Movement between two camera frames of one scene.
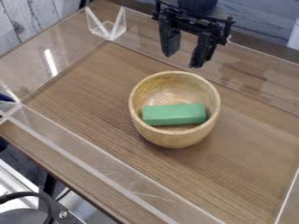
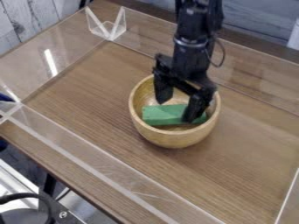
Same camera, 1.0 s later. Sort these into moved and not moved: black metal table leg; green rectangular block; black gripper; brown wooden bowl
Moved: black gripper
Not moved: green rectangular block; brown wooden bowl; black metal table leg
